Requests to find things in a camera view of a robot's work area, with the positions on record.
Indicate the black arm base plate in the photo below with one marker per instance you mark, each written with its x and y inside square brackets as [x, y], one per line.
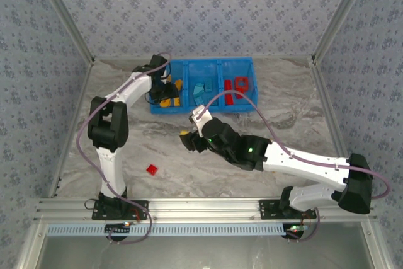
[140, 210]
[267, 209]

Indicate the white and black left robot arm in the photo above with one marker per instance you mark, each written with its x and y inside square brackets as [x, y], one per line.
[113, 168]

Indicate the grey metal panel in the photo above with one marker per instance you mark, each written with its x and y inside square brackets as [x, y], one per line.
[201, 253]

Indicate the yellow lego wedge piece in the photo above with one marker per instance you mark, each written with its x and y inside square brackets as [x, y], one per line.
[179, 85]

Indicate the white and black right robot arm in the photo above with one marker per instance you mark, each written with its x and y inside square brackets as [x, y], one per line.
[308, 165]

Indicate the aluminium corner post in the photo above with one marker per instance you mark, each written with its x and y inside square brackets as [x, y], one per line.
[63, 14]
[343, 14]

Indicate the blue plastic bin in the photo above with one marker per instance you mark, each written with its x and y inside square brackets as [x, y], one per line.
[204, 67]
[242, 67]
[170, 110]

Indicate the black electronics module with LED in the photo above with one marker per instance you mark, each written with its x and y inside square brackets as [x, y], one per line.
[118, 229]
[294, 229]

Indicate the aluminium table side rail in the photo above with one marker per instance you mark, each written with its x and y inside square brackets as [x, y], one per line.
[72, 130]
[330, 114]

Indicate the aluminium frame bar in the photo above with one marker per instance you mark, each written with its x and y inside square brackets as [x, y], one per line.
[376, 250]
[30, 250]

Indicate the teal curved lego piece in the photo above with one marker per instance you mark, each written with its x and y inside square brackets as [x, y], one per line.
[198, 90]

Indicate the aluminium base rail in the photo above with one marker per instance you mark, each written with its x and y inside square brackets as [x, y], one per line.
[201, 209]

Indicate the small red lego brick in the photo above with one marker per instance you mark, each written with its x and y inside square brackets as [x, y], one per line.
[152, 169]

